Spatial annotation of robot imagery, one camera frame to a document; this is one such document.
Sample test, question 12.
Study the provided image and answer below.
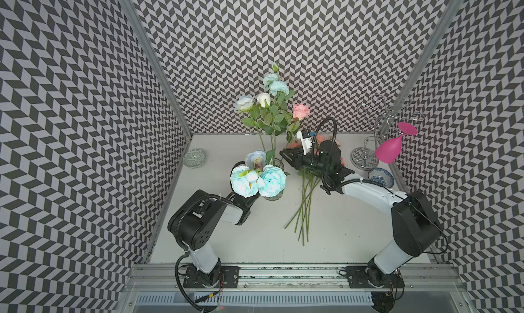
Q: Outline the single pink rose stem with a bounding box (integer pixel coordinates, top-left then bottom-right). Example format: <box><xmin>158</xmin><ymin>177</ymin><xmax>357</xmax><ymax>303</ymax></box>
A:
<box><xmin>283</xmin><ymin>104</ymin><xmax>311</xmax><ymax>148</ymax></box>

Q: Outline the pink rose stem tall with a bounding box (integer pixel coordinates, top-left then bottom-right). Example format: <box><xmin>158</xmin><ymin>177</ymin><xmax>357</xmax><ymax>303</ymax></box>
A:
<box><xmin>300</xmin><ymin>133</ymin><xmax>345</xmax><ymax>247</ymax></box>

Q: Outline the small pink bud stem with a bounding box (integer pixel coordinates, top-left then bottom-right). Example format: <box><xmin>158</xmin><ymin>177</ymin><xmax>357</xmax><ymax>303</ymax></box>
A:
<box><xmin>295</xmin><ymin>170</ymin><xmax>312</xmax><ymax>239</ymax></box>

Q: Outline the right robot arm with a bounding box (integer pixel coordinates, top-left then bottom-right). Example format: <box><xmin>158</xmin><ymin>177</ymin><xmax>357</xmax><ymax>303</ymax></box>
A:
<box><xmin>280</xmin><ymin>141</ymin><xmax>443</xmax><ymax>278</ymax></box>

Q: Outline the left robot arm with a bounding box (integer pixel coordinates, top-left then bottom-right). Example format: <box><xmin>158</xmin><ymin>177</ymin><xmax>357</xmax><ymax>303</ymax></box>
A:
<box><xmin>167</xmin><ymin>190</ymin><xmax>260</xmax><ymax>276</ymax></box>

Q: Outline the teal peony flower stem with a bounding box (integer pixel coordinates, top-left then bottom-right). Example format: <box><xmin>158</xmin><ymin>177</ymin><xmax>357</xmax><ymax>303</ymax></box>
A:
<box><xmin>229</xmin><ymin>149</ymin><xmax>275</xmax><ymax>198</ymax></box>

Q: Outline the blue white ceramic bowl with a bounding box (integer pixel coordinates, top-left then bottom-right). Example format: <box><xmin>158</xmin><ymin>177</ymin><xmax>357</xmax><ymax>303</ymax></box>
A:
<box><xmin>368</xmin><ymin>167</ymin><xmax>395</xmax><ymax>188</ymax></box>

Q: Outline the magenta plastic wine glass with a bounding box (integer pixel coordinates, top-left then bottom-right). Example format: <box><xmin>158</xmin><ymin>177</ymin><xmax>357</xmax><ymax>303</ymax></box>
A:
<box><xmin>375</xmin><ymin>122</ymin><xmax>418</xmax><ymax>164</ymax></box>

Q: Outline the white blue rose stem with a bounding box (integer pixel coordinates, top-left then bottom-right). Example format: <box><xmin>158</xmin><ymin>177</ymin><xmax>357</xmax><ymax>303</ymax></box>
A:
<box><xmin>233</xmin><ymin>63</ymin><xmax>296</xmax><ymax>153</ymax></box>

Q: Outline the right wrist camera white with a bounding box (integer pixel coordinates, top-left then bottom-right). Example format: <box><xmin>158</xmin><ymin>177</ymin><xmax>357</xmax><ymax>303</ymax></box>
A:
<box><xmin>296</xmin><ymin>130</ymin><xmax>316</xmax><ymax>155</ymax></box>

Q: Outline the metal wire glass rack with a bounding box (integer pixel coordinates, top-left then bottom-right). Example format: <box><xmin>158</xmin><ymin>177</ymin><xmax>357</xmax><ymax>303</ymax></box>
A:
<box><xmin>350</xmin><ymin>97</ymin><xmax>421</xmax><ymax>171</ymax></box>

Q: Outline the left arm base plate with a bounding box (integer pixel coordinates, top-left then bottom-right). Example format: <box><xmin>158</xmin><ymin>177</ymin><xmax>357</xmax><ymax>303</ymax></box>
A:
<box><xmin>183</xmin><ymin>265</ymin><xmax>240</xmax><ymax>289</ymax></box>

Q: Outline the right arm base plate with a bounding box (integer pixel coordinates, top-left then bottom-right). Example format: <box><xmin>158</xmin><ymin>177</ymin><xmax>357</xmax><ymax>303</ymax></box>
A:
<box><xmin>344</xmin><ymin>265</ymin><xmax>405</xmax><ymax>291</ymax></box>

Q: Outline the aluminium front rail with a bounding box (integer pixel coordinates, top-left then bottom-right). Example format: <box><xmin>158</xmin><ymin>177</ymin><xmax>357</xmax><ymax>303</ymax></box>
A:
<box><xmin>123</xmin><ymin>263</ymin><xmax>466</xmax><ymax>293</ymax></box>

